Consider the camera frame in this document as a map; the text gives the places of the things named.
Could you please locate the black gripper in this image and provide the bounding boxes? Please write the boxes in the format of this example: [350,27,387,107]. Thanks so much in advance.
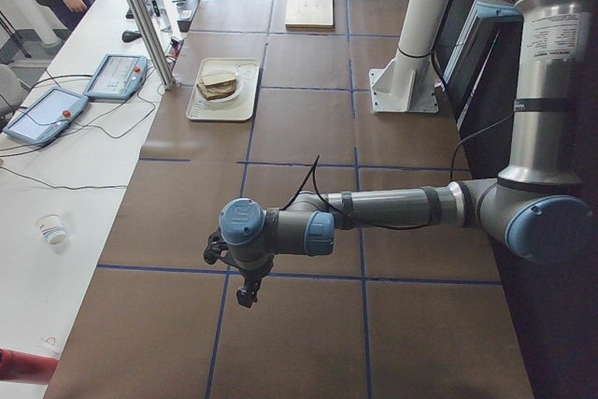
[237,258,274,290]

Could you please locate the white plate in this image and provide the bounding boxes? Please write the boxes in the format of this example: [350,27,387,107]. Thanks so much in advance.
[196,73,243,101]

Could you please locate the bread slice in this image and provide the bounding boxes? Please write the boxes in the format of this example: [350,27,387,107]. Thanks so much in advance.
[196,81,236,101]
[199,71,236,87]

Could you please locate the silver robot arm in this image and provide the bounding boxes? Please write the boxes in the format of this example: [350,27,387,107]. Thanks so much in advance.
[204,0,597,306]

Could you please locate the beige tray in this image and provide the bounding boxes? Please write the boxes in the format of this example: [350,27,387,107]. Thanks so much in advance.
[186,58,260,121]

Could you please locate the paper cup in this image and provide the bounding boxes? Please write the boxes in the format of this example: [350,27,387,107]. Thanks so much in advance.
[36,214,67,245]

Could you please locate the far teach pendant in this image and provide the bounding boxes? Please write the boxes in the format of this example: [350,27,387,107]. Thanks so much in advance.
[83,54,149,103]

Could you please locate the teach pendant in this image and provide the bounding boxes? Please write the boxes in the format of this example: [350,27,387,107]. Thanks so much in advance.
[83,54,149,103]
[4,87,89,146]

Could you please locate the white mounting pole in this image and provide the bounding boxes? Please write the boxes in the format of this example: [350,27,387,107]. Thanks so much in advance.
[369,0,449,113]

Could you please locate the red object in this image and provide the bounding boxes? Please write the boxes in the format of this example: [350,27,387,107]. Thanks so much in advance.
[1,349,58,385]

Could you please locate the near teach pendant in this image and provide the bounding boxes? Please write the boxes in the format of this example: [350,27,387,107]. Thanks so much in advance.
[4,87,89,146]

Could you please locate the bamboo cutting board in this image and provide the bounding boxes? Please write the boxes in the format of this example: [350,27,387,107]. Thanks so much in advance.
[285,0,335,29]

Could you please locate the black computer mouse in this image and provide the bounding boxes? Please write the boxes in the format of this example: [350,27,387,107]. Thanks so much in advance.
[121,30,141,43]

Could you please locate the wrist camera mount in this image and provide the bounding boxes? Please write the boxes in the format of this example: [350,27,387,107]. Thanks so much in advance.
[203,227,231,265]

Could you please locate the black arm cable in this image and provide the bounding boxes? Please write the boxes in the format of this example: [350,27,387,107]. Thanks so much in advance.
[279,50,515,232]

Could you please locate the aluminium frame post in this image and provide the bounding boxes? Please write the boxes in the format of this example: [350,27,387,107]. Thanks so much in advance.
[127,0,176,91]

